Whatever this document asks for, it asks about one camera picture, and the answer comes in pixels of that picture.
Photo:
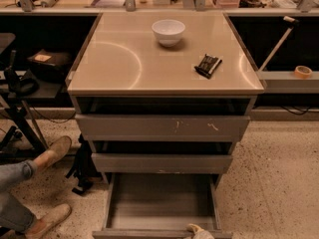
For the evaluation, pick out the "white ceramic bowl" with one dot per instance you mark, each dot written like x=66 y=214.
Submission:
x=168 y=32

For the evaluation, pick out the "blue jeans leg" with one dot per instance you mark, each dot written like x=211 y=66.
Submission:
x=12 y=174
x=14 y=215

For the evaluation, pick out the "blue jeans upper leg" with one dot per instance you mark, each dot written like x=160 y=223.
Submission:
x=12 y=174

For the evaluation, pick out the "blue jeans lower leg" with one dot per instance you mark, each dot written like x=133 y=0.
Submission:
x=14 y=215

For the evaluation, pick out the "black snack bag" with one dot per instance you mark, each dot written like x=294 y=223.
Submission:
x=208 y=65

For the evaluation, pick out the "grey drawer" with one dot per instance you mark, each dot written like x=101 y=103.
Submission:
x=162 y=163
x=160 y=206
x=162 y=128

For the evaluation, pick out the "grey middle drawer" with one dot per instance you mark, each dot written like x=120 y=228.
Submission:
x=162 y=163

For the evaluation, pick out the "tan shoe upper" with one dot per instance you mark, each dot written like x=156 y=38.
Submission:
x=54 y=153

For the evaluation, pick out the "black side table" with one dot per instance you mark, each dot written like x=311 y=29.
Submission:
x=23 y=117

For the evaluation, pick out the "grey top drawer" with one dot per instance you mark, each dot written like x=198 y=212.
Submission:
x=162 y=128

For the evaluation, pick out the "grey drawer cabinet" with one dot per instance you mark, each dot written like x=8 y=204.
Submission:
x=126 y=71

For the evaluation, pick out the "grey bottom drawer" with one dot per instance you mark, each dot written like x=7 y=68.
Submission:
x=160 y=206

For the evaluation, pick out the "tan tape roll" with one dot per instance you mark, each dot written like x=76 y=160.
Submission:
x=302 y=72

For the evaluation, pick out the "white stick with black tip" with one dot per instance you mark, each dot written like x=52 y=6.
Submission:
x=292 y=23

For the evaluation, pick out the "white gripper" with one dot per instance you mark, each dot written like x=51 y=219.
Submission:
x=200 y=233

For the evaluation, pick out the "black box with label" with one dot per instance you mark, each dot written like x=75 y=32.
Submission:
x=52 y=67

